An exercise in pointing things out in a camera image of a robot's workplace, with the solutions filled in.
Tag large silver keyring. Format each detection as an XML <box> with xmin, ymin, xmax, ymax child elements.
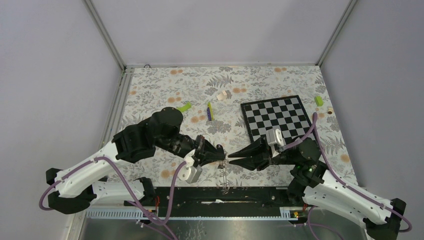
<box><xmin>218</xmin><ymin>158</ymin><xmax>230</xmax><ymax>195</ymax></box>

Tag black key tag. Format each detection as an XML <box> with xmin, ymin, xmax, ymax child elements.
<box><xmin>216</xmin><ymin>144</ymin><xmax>224</xmax><ymax>152</ymax></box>

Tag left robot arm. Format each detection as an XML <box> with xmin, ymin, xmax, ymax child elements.
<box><xmin>39</xmin><ymin>107</ymin><xmax>225</xmax><ymax>215</ymax></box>

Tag green curved block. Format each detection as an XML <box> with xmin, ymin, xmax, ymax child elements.
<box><xmin>177</xmin><ymin>102</ymin><xmax>192</xmax><ymax>113</ymax></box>

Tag cream toy block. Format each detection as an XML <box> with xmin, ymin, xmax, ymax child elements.
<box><xmin>216</xmin><ymin>90</ymin><xmax>229</xmax><ymax>101</ymax></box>

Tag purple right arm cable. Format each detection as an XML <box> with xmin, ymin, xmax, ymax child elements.
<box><xmin>281</xmin><ymin>112</ymin><xmax>413</xmax><ymax>240</ymax></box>

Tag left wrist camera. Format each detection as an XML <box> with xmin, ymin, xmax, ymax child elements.
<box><xmin>177</xmin><ymin>149</ymin><xmax>203</xmax><ymax>184</ymax></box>

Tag small wooden cylinder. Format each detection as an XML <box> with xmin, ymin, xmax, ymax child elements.
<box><xmin>327</xmin><ymin>107</ymin><xmax>334</xmax><ymax>115</ymax></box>

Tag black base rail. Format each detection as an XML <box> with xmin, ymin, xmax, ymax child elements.
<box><xmin>140</xmin><ymin>186</ymin><xmax>306</xmax><ymax>219</ymax></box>

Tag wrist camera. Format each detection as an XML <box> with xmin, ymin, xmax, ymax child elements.
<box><xmin>266</xmin><ymin>128</ymin><xmax>286</xmax><ymax>157</ymax></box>
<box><xmin>177</xmin><ymin>149</ymin><xmax>203</xmax><ymax>184</ymax></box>

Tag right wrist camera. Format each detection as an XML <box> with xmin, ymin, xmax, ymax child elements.
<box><xmin>266</xmin><ymin>128</ymin><xmax>286</xmax><ymax>157</ymax></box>

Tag small green block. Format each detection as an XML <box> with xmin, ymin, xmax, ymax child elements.
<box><xmin>314</xmin><ymin>95</ymin><xmax>324</xmax><ymax>107</ymax></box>

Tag floral table mat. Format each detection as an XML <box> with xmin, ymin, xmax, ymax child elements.
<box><xmin>119</xmin><ymin>66</ymin><xmax>358</xmax><ymax>187</ymax></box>

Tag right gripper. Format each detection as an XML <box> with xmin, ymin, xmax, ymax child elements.
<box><xmin>227</xmin><ymin>136</ymin><xmax>299</xmax><ymax>171</ymax></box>

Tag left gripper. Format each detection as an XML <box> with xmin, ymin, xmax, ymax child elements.
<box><xmin>156</xmin><ymin>133</ymin><xmax>227</xmax><ymax>168</ymax></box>

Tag black white chessboard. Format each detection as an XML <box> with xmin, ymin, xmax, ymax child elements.
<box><xmin>240</xmin><ymin>95</ymin><xmax>312</xmax><ymax>144</ymax></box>

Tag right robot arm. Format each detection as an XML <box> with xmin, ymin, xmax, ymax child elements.
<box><xmin>228</xmin><ymin>137</ymin><xmax>406</xmax><ymax>240</ymax></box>

